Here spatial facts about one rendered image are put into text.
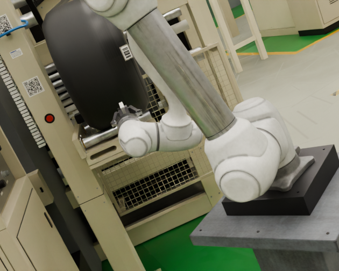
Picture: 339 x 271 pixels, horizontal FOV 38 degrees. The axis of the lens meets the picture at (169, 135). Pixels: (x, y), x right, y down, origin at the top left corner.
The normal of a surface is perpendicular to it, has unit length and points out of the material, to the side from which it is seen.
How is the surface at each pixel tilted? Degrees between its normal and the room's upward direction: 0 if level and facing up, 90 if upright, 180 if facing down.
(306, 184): 3
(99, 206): 90
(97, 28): 58
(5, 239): 90
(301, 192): 3
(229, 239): 90
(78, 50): 69
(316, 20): 90
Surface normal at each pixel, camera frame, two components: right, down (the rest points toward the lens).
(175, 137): 0.16, 0.38
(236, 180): -0.26, 0.59
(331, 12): 0.37, 0.15
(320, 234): -0.38, -0.88
